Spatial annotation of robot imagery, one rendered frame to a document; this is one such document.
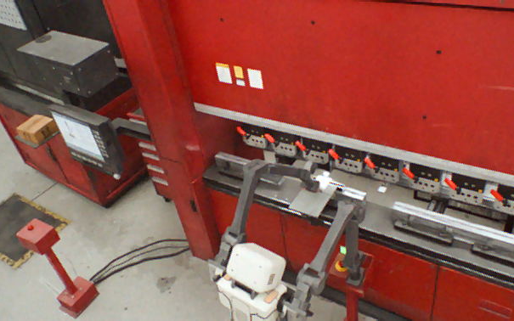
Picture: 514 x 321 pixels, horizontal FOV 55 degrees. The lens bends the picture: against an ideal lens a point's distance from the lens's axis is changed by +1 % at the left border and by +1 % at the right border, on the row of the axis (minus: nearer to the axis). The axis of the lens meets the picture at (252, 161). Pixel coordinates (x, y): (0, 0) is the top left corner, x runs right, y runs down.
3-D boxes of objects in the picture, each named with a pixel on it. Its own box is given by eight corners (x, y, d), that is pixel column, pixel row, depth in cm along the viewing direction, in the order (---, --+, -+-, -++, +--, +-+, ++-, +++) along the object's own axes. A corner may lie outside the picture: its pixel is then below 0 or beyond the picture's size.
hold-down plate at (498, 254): (471, 252, 251) (471, 249, 249) (473, 244, 254) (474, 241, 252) (537, 273, 236) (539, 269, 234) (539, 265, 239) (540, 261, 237)
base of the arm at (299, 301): (280, 302, 205) (305, 316, 199) (288, 284, 206) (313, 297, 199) (289, 303, 212) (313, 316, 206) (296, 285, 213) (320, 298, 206)
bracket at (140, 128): (95, 144, 329) (92, 136, 325) (120, 125, 344) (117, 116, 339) (138, 159, 310) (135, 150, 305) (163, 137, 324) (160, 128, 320)
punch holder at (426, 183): (407, 186, 251) (409, 162, 241) (412, 176, 256) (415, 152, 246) (437, 194, 244) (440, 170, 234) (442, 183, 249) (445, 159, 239)
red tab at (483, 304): (477, 309, 261) (479, 301, 257) (478, 306, 263) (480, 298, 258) (509, 320, 254) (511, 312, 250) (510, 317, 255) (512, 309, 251)
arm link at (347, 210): (339, 191, 217) (359, 199, 211) (346, 202, 228) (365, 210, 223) (293, 282, 207) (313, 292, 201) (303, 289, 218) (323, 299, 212)
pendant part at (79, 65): (74, 166, 320) (14, 48, 267) (102, 145, 334) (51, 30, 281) (127, 189, 294) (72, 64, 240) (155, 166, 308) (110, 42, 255)
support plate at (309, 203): (288, 208, 277) (288, 207, 277) (309, 180, 293) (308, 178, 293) (317, 217, 269) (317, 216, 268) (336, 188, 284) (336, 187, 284)
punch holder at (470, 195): (448, 197, 242) (451, 172, 231) (452, 186, 247) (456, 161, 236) (480, 205, 234) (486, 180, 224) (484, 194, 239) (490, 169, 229)
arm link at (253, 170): (241, 157, 225) (258, 163, 219) (258, 158, 236) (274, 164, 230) (218, 246, 232) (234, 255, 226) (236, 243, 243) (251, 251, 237)
